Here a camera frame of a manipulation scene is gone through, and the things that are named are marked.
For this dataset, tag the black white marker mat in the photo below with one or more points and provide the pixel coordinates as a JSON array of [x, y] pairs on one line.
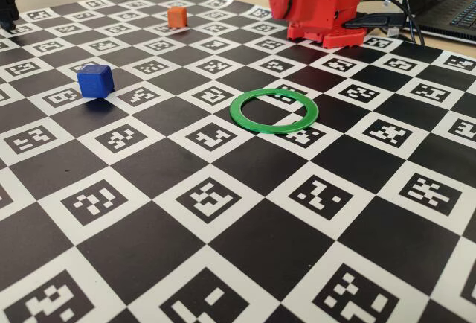
[[260, 226]]

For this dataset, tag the black tripod head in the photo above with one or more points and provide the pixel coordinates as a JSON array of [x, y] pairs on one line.
[[7, 6]]

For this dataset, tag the orange cube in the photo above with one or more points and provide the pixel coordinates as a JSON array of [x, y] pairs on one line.
[[176, 18]]

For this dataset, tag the red robot arm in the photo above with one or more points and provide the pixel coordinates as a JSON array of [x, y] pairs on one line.
[[316, 6]]

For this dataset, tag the black laptop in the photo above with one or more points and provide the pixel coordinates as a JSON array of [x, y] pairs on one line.
[[442, 3]]

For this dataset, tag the blue cube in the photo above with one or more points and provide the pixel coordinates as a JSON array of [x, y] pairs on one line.
[[93, 83]]

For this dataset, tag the black power plug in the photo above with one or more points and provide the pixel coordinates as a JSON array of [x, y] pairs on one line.
[[372, 21]]

